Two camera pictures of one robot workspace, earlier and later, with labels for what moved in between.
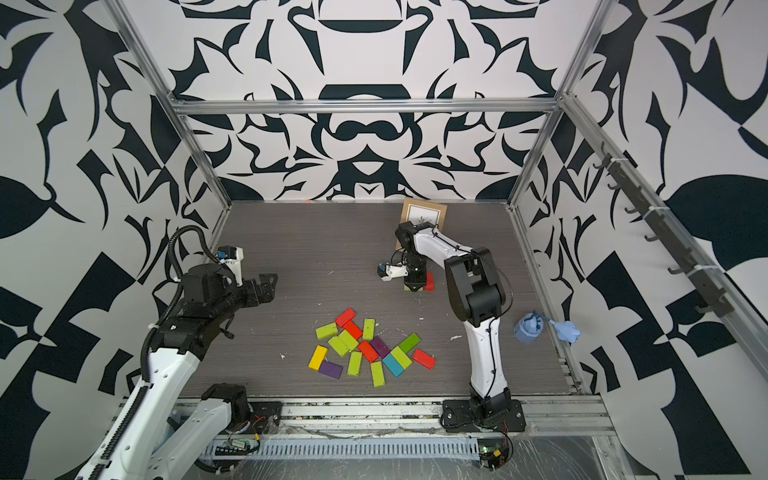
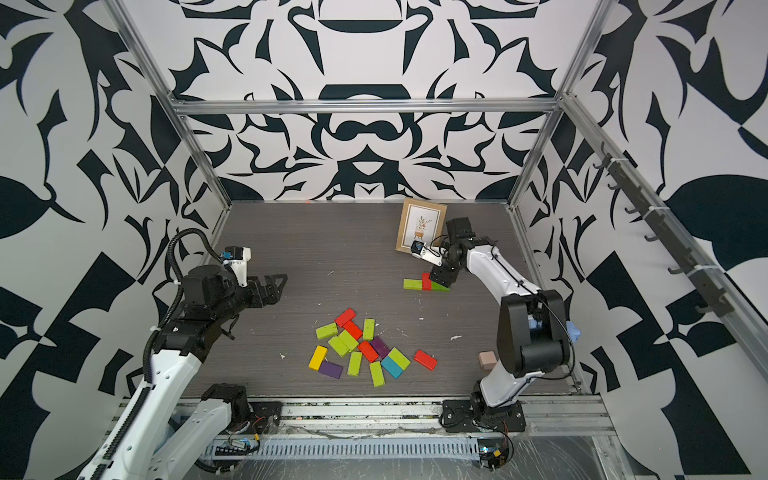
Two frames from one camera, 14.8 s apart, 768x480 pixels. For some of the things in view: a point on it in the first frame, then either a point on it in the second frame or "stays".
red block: x=424 y=359 stays
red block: x=430 y=282 stays
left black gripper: x=265 y=287 stays
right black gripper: x=415 y=281 to x=441 y=276
